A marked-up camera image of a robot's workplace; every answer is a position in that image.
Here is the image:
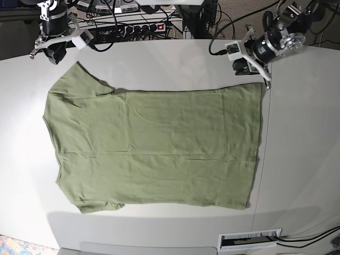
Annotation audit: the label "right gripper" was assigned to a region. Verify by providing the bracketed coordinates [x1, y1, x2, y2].
[39, 10, 69, 64]

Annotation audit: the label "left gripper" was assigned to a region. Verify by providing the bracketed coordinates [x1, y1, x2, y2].
[233, 29, 284, 75]

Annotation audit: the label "green T-shirt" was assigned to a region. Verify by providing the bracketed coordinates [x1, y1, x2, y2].
[43, 63, 262, 214]

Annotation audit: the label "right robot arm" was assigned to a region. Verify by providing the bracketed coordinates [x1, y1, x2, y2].
[37, 1, 68, 65]

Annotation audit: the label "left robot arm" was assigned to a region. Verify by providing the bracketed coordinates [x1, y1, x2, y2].
[225, 1, 325, 81]

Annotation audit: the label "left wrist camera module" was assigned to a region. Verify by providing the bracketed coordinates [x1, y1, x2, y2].
[225, 40, 243, 61]

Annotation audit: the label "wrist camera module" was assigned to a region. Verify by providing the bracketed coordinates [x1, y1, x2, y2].
[225, 40, 243, 61]
[71, 30, 94, 50]

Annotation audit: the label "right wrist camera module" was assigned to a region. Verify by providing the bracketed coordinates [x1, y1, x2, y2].
[71, 30, 94, 50]

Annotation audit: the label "black power strip red switch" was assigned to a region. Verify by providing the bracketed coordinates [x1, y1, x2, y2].
[105, 23, 168, 38]

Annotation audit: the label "white overhead mount plate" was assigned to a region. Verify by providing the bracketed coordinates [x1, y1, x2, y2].
[136, 0, 204, 6]

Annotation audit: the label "black cables on table edge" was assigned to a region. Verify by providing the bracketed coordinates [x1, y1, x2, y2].
[276, 227, 340, 249]

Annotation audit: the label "table cable grommet slot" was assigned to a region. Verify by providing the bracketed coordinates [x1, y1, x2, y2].
[217, 228, 282, 251]

